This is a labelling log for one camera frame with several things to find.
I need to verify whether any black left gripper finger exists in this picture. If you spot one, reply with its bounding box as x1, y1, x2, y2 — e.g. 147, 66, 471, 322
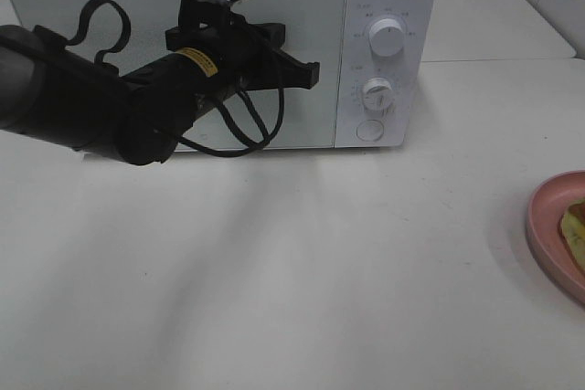
165, 27, 199, 50
237, 22, 319, 91

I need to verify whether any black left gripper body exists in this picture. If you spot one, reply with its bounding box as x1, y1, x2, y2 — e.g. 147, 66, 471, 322
175, 0, 253, 102

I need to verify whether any white timer knob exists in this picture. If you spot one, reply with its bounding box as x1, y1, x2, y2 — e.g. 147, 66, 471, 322
361, 78, 395, 111

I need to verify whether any round white door button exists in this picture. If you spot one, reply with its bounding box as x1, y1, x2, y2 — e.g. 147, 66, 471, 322
356, 120, 384, 142

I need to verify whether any pink round plate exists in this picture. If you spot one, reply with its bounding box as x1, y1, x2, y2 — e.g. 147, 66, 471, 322
525, 170, 584, 305

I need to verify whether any toy sandwich with cheese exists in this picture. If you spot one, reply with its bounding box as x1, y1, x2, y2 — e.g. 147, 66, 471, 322
560, 199, 584, 269

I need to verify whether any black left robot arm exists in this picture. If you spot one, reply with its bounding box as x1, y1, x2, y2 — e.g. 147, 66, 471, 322
1, 0, 320, 165

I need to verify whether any upper white power knob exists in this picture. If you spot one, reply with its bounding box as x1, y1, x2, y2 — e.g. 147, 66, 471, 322
368, 17, 406, 58

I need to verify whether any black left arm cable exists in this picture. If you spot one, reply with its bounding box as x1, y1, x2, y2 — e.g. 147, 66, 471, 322
68, 0, 287, 157

